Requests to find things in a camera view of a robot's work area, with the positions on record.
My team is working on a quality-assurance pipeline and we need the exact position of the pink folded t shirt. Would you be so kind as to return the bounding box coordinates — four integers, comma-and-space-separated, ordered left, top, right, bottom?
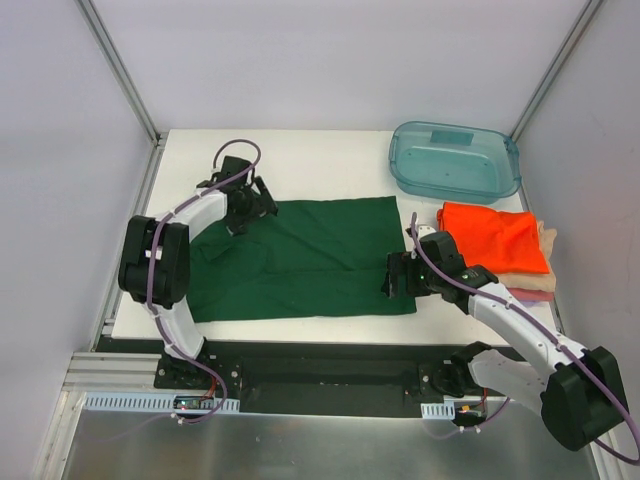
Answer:
509, 288, 554, 303

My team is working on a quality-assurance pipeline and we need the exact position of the left aluminium side rail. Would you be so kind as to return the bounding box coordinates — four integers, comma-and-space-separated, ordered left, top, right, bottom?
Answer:
32, 142, 169, 480

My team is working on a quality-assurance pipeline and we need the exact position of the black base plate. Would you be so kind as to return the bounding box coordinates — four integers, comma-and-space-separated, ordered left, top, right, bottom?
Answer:
94, 337, 574, 419

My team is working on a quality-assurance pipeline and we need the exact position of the beige folded t shirt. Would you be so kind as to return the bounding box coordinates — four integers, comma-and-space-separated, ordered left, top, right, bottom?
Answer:
497, 220, 557, 293

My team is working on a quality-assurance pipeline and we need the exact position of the right aluminium frame post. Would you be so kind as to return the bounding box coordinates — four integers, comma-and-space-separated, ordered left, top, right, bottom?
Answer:
510, 0, 606, 142

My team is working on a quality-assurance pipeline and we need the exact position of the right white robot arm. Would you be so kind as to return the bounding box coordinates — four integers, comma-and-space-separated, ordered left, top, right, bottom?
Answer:
382, 231, 638, 451

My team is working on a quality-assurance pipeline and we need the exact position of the orange folded t shirt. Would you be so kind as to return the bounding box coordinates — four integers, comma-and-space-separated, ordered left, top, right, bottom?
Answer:
436, 202, 550, 275

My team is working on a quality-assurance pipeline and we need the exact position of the left aluminium frame post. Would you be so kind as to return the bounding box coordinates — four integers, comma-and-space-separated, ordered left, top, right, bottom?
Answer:
74, 0, 162, 146

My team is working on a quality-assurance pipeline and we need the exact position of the green t shirt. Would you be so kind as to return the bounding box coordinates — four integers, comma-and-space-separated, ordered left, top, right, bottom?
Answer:
187, 196, 417, 323

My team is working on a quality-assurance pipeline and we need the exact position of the front aluminium rail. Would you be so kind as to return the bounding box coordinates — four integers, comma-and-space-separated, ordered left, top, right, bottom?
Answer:
62, 351, 606, 404

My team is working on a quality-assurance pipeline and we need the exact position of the teal plastic bin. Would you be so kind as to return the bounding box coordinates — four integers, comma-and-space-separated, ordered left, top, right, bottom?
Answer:
388, 121, 522, 205

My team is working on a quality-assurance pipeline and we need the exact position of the aluminium frame post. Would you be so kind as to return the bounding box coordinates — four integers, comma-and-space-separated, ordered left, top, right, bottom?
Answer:
510, 0, 606, 142
74, 0, 162, 146

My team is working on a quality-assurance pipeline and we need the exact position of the right white cable duct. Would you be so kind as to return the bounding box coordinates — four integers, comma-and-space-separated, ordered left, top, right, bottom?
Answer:
420, 400, 456, 421

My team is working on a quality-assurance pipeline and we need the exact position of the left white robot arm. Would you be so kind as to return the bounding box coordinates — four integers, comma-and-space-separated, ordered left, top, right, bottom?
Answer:
118, 156, 278, 389

